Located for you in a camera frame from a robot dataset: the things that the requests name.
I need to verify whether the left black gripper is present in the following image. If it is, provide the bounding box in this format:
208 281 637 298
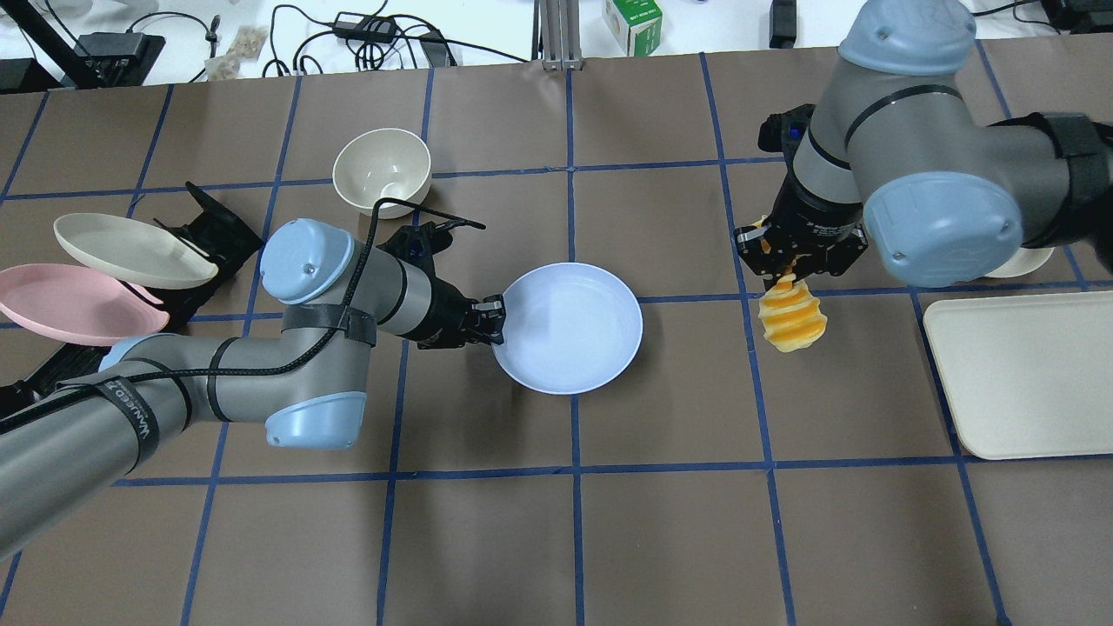
380 222 506 350

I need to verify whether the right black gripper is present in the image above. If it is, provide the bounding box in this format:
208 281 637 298
735 102 868 288

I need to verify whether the light blue plate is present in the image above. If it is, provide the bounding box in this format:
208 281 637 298
492 262 643 397

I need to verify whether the ridged yellow bread loaf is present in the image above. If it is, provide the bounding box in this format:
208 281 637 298
758 253 828 353

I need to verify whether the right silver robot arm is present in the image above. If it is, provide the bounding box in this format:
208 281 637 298
733 1 1110 288

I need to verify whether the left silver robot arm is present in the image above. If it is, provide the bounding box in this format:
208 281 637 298
1 218 506 557

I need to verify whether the white plate with lemon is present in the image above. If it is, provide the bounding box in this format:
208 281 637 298
984 247 1055 280

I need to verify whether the black plate rack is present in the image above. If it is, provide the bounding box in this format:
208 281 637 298
3 183 263 415

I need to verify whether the cream white plate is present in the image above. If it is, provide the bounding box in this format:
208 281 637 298
53 213 219 290

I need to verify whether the pink plate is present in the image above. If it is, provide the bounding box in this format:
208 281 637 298
1 264 170 346

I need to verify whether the white ceramic bowl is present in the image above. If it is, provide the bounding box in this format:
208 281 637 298
331 128 432 215

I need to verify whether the white rectangular tray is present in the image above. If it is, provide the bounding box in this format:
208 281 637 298
923 290 1112 461

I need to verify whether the green white carton box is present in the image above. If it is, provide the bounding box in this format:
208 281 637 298
602 0 663 58

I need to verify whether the black power adapter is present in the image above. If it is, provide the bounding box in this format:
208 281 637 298
331 11 402 45

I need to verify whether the black device on stand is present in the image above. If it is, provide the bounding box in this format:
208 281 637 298
3 1 166 89

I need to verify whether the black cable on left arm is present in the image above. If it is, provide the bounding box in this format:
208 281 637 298
0 198 487 431

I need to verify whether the aluminium frame post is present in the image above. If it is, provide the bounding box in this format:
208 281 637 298
531 1 582 71

